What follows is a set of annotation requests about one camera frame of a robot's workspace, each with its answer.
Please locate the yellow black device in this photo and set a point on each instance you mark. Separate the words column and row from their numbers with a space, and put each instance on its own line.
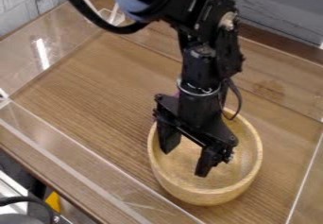
column 58, row 205

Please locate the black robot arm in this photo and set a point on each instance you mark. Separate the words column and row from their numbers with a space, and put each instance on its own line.
column 206, row 28

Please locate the clear acrylic enclosure wall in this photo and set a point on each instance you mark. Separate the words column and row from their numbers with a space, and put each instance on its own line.
column 74, row 120

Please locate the brown wooden bowl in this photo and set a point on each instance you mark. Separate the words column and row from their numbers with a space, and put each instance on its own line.
column 225, row 181

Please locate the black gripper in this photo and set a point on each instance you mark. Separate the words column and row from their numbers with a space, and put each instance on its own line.
column 193, row 115

